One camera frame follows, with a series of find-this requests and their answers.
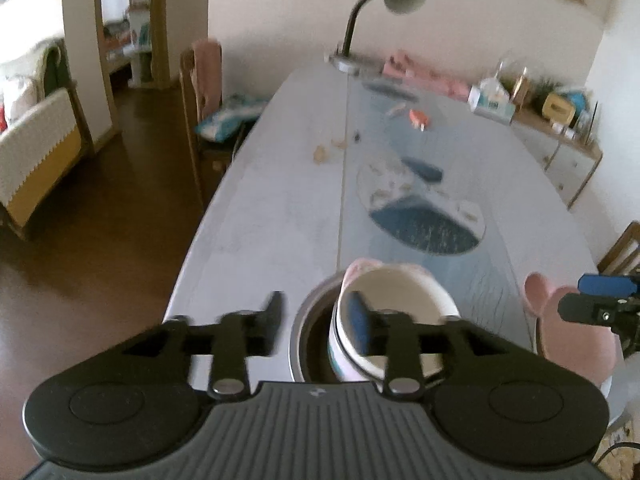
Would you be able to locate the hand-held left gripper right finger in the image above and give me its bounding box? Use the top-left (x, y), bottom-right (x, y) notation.
top-left (345, 292), bottom-right (503, 401)

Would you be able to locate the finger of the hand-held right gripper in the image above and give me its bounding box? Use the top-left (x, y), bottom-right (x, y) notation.
top-left (557, 292), bottom-right (622, 326)
top-left (577, 273), bottom-right (634, 297)

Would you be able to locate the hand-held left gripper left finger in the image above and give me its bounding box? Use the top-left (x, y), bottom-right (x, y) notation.
top-left (122, 290), bottom-right (286, 401)

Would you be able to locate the pink bear-shaped plate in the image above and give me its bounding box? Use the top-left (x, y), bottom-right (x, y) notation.
top-left (523, 272), bottom-right (617, 383)

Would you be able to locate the stainless steel bowl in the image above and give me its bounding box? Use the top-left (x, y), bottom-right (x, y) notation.
top-left (289, 286), bottom-right (388, 385)

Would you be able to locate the pink pot with handle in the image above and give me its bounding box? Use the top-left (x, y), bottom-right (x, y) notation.
top-left (327, 258), bottom-right (436, 383)

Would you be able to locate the cream ceramic bowl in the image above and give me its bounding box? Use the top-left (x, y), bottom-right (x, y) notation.
top-left (327, 264), bottom-right (462, 383)

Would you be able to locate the wooden slatted chair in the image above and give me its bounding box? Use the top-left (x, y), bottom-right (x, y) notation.
top-left (597, 220), bottom-right (640, 276)

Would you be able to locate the white side cabinet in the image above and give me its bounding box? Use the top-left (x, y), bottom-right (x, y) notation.
top-left (510, 105), bottom-right (603, 208)

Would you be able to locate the blue globe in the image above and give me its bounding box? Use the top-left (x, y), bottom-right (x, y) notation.
top-left (565, 90), bottom-right (591, 116)

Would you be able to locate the blue patterned chair cushion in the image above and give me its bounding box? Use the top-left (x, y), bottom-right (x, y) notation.
top-left (195, 95), bottom-right (268, 143)

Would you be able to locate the tissue box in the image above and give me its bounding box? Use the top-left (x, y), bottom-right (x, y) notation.
top-left (467, 77), bottom-right (516, 123)

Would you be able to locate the large glass jar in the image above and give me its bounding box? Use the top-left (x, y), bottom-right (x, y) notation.
top-left (495, 57), bottom-right (531, 106)

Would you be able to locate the wooden chair with towel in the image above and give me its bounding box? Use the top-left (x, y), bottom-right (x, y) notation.
top-left (179, 40), bottom-right (271, 201)

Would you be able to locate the pink folded cloth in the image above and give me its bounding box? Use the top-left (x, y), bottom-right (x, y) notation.
top-left (382, 50), bottom-right (473, 101)

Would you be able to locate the peach towel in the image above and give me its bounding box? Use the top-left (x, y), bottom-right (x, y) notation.
top-left (192, 39), bottom-right (223, 116)

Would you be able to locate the wooden sofa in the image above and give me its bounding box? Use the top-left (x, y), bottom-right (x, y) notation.
top-left (0, 37), bottom-right (96, 241)

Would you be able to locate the white lace sofa cover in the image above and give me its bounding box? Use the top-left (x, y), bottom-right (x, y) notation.
top-left (0, 87), bottom-right (83, 206)

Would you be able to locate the grey gooseneck desk lamp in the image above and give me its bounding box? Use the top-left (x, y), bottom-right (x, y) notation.
top-left (327, 0), bottom-right (427, 76)

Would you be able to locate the white shelf unit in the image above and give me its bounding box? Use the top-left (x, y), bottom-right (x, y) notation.
top-left (127, 0), bottom-right (153, 86)

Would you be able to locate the wooden archway frame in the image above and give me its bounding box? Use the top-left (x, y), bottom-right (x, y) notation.
top-left (60, 0), bottom-right (211, 156)

